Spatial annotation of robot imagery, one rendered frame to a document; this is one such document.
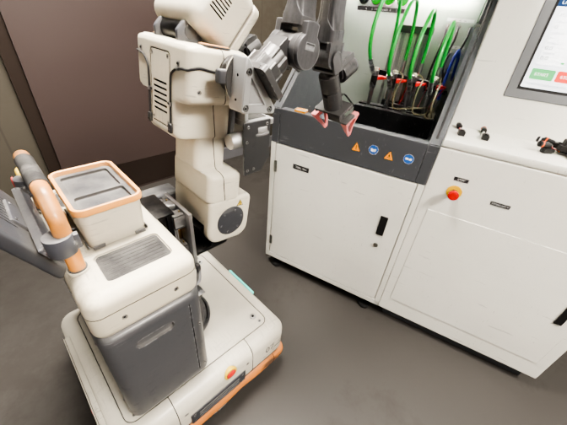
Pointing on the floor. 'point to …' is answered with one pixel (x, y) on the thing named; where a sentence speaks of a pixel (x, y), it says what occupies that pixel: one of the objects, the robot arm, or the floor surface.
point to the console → (491, 223)
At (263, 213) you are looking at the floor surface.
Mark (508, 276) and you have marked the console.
